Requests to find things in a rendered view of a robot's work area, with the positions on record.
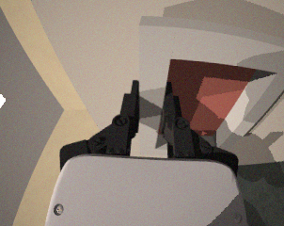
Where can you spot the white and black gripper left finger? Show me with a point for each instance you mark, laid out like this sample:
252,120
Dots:
113,139

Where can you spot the beige board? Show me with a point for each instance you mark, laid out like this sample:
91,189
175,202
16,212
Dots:
97,44

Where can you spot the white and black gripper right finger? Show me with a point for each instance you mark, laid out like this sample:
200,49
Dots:
182,141

